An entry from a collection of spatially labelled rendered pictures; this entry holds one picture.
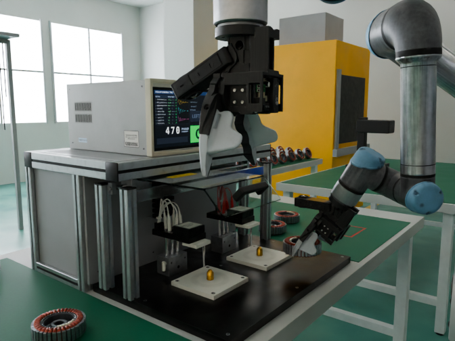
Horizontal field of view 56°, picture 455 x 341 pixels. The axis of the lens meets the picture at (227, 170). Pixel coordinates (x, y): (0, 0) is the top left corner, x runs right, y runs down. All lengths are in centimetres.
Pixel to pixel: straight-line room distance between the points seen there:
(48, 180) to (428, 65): 103
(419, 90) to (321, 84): 379
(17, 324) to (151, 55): 833
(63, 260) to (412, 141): 98
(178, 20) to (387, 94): 305
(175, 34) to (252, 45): 485
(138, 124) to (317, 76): 378
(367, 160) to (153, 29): 831
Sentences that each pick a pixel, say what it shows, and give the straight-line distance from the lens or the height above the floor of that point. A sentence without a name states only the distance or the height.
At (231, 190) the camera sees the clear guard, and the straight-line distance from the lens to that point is 101.
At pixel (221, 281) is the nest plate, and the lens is 118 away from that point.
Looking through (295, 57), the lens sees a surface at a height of 180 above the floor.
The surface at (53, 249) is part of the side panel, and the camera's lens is 137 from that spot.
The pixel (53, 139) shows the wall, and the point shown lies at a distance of 823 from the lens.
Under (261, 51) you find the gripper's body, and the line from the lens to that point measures 58.
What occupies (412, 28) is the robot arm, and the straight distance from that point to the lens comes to 104.
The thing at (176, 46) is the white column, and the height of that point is 198.
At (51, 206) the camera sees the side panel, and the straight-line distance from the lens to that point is 133.
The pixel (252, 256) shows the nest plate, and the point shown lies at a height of 78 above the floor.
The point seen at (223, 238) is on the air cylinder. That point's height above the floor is 82.
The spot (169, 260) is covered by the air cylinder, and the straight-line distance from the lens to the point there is 124.
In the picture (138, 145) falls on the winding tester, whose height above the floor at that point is 114.
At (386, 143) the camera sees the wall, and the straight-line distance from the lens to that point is 648.
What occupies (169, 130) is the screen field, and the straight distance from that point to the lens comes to 118.
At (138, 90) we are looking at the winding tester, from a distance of 117.
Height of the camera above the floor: 124
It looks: 8 degrees down
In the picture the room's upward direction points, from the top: straight up
